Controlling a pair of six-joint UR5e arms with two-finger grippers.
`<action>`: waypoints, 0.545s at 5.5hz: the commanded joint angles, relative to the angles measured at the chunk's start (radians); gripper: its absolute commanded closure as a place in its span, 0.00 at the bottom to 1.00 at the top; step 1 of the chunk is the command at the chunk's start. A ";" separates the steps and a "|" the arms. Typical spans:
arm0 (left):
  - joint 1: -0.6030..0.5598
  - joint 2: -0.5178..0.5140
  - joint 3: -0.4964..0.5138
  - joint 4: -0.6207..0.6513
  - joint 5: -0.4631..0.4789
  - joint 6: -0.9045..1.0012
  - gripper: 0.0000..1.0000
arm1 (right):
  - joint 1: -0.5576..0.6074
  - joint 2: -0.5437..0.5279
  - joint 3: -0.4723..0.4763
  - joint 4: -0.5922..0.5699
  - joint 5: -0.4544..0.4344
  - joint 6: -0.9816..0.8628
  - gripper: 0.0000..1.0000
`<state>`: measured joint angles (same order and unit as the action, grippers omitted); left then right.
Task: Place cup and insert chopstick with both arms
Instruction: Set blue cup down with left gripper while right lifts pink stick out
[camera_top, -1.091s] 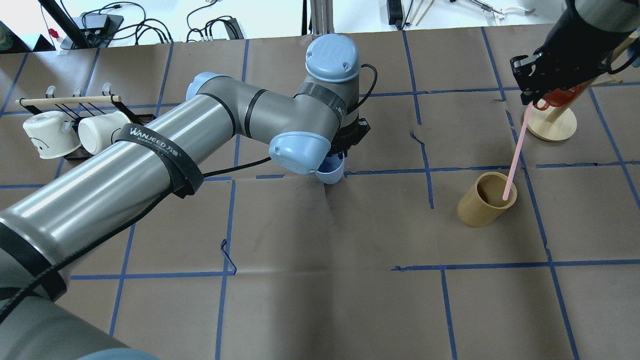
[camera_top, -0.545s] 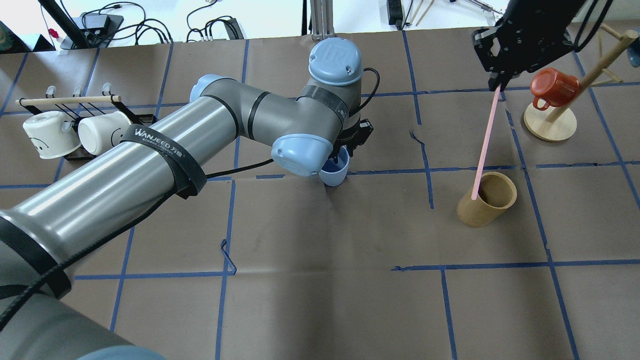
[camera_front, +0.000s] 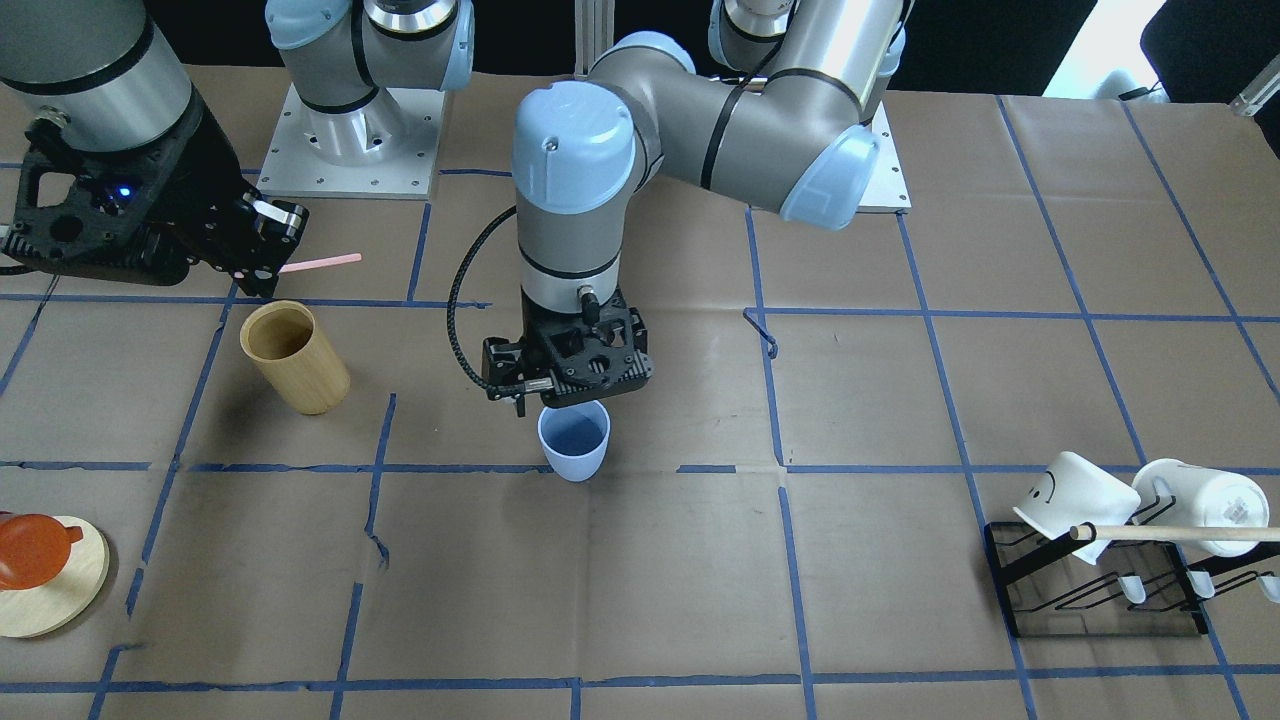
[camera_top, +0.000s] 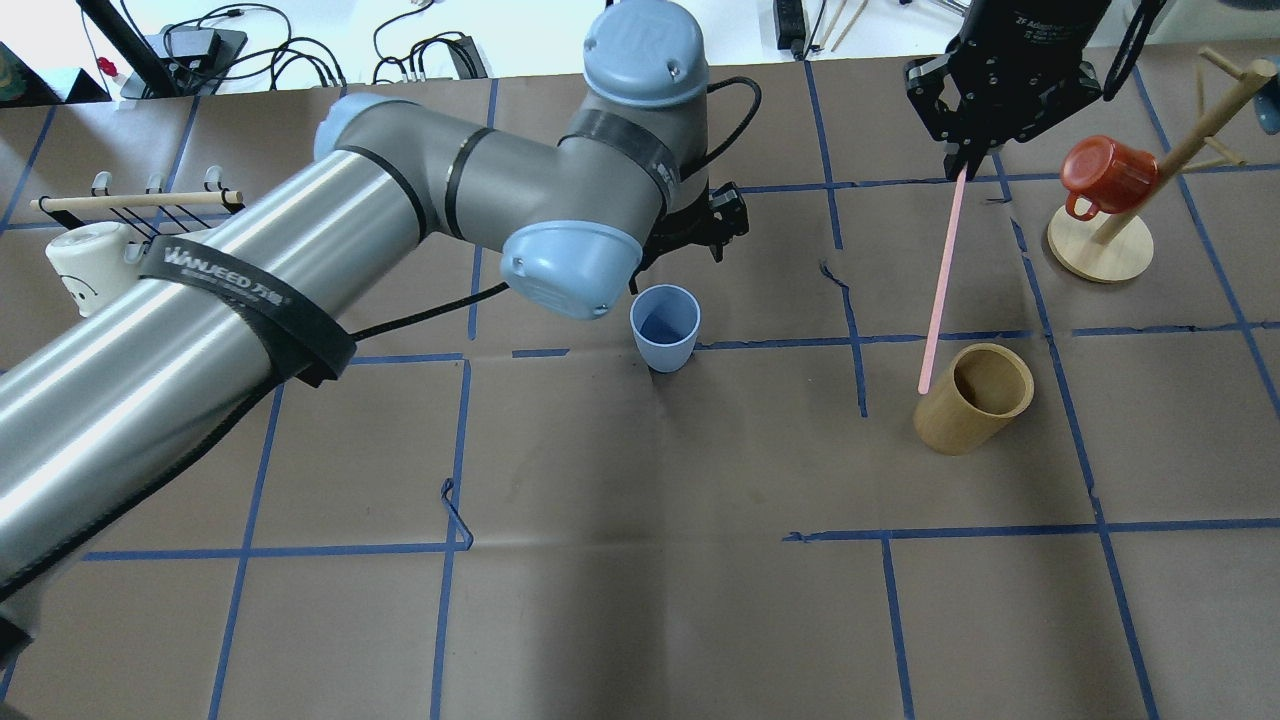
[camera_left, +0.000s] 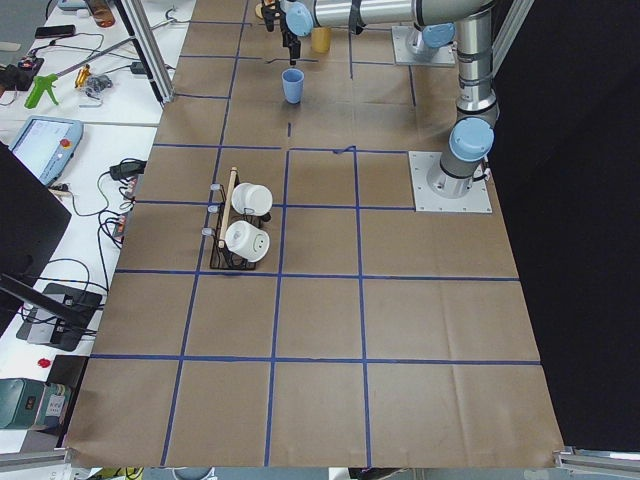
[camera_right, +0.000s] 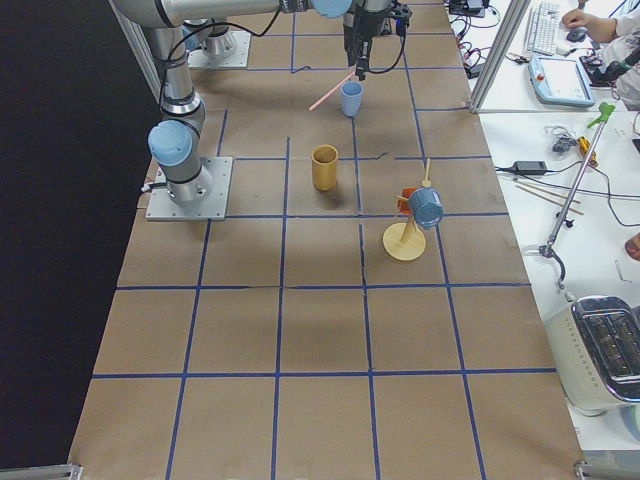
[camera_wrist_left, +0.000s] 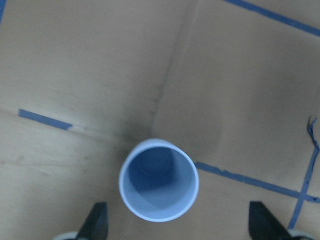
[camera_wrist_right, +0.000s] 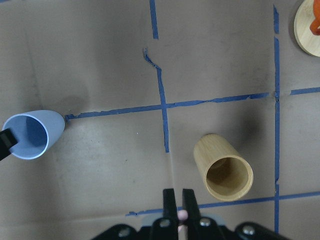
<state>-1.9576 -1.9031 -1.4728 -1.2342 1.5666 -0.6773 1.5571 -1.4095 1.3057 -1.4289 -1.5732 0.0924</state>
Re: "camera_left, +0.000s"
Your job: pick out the white mug plain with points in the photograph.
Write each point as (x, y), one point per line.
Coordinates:
(251, 199)

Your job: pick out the bamboo cylinder holder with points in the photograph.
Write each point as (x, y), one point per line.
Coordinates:
(321, 40)

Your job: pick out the teach pendant tablet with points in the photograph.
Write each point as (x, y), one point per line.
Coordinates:
(45, 145)

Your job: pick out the black wire mug rack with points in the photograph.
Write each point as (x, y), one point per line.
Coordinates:
(221, 258)

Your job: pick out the black smartphone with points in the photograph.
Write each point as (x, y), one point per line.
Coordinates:
(56, 31)

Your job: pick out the black monitor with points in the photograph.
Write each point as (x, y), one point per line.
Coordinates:
(33, 223)

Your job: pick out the green glue gun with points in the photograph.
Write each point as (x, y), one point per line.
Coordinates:
(41, 85)

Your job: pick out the aluminium frame post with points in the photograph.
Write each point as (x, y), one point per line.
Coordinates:
(138, 27)

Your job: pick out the blue plastic cup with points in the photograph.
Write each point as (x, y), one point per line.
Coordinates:
(292, 83)

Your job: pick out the white smiley mug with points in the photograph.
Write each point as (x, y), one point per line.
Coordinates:
(247, 241)

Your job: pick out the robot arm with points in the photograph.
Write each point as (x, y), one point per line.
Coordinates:
(472, 136)

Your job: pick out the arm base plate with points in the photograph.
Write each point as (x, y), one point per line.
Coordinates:
(436, 192)
(430, 46)

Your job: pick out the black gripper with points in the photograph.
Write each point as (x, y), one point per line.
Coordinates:
(289, 39)

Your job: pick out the green box device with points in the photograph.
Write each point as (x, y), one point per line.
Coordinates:
(32, 404)

